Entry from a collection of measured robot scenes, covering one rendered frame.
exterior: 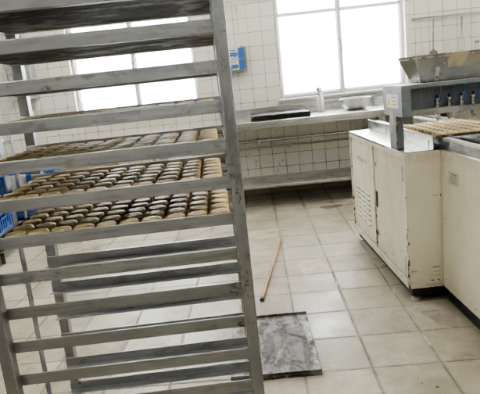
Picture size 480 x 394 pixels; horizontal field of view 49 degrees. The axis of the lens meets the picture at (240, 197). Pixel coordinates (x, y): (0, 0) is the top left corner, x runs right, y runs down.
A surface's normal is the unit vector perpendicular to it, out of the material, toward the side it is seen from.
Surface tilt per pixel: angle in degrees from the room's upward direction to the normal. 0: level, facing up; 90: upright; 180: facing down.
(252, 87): 90
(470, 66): 115
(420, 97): 90
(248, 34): 90
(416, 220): 90
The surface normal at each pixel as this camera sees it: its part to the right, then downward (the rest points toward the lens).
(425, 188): 0.03, 0.21
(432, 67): 0.07, 0.60
